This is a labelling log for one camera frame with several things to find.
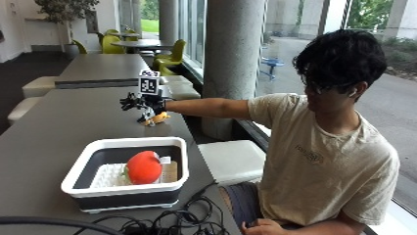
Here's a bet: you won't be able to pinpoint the the person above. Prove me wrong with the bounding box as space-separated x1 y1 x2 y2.
218 28 401 235

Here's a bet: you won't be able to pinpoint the dark-framed glasses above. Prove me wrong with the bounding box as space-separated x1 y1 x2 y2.
298 76 349 95

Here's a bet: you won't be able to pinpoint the round grey table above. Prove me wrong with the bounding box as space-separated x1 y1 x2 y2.
106 31 142 39
109 38 176 54

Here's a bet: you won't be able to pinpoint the yellow plush toy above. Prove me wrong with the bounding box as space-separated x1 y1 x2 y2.
145 112 172 127

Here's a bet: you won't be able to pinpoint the wide concrete pillar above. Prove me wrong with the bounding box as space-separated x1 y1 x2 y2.
201 0 268 142

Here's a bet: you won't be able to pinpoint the green chair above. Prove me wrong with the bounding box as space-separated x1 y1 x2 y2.
100 34 128 55
157 62 178 77
150 38 188 71
70 39 89 55

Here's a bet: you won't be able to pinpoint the thick black cable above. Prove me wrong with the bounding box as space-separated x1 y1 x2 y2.
0 215 126 235

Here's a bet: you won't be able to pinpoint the long grey table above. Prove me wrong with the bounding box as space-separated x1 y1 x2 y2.
53 53 152 90

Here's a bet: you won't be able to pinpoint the red plush tomato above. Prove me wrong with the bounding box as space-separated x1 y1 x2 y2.
122 150 164 186

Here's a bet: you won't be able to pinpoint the bundle of black cables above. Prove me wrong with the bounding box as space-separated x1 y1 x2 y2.
90 181 232 235

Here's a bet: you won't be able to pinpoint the small clear bottle white cap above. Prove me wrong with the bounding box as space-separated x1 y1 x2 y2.
158 156 180 184

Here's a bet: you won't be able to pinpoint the white ribbed mat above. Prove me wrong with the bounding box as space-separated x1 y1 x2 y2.
89 163 132 189

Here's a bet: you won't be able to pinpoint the white and black tub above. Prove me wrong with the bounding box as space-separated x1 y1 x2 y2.
60 136 190 214

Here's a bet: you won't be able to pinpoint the blue outdoor table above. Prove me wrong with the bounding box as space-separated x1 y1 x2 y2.
260 57 286 81

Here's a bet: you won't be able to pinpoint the white marker cube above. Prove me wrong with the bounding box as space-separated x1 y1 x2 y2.
137 69 161 97

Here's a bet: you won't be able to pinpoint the narrow concrete pillar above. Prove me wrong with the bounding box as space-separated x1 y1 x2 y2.
157 0 180 46

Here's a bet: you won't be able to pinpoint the white cushioned stool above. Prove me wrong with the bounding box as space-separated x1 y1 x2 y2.
157 74 202 101
6 96 42 125
197 139 268 187
21 75 60 99

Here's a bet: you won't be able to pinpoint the potted tree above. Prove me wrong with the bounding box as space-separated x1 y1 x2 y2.
33 0 100 61

